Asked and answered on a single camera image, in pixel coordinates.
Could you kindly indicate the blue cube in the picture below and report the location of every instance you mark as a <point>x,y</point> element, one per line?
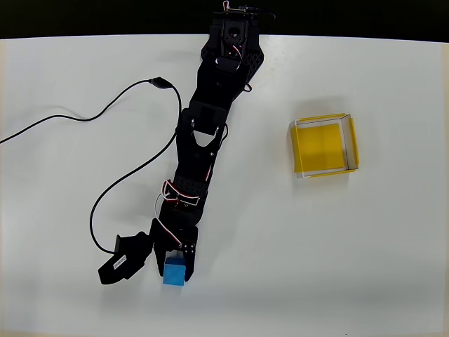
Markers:
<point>174,272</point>

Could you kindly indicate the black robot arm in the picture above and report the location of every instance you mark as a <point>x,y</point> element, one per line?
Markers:
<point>207,140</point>

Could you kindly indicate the yellow open box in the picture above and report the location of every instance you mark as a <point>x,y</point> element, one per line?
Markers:
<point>324,145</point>

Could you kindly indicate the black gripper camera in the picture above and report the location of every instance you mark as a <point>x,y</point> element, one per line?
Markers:
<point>122,259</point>

